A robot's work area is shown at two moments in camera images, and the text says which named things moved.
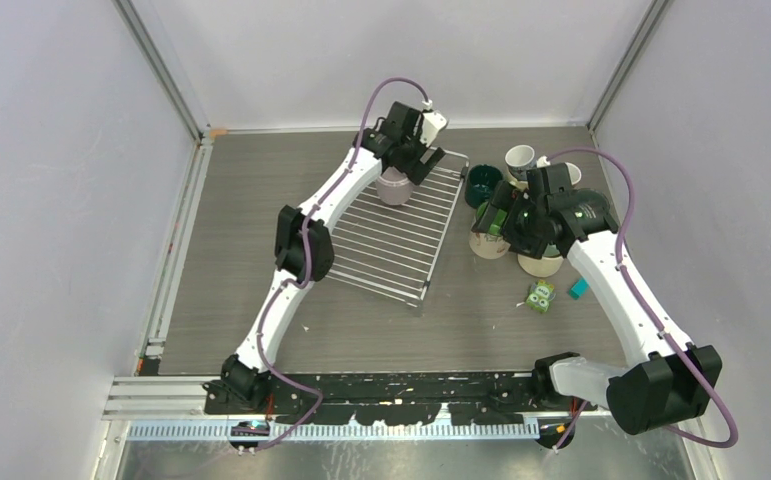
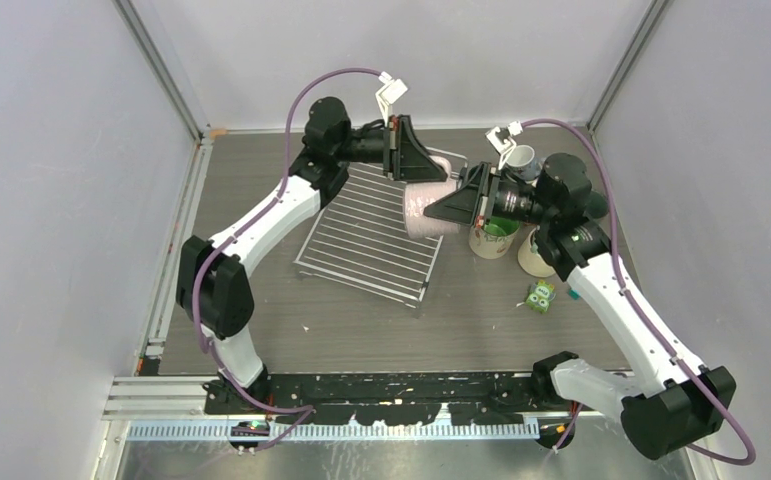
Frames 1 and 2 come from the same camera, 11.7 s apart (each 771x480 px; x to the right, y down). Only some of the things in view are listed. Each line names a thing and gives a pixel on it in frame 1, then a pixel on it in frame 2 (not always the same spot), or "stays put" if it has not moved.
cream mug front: x=488 y=246 stays put
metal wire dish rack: x=387 y=249 stays put
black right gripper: x=510 y=200 -> x=466 y=205
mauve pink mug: x=394 y=188 -> x=420 y=195
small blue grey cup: x=519 y=159 stays put
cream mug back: x=546 y=266 stays put
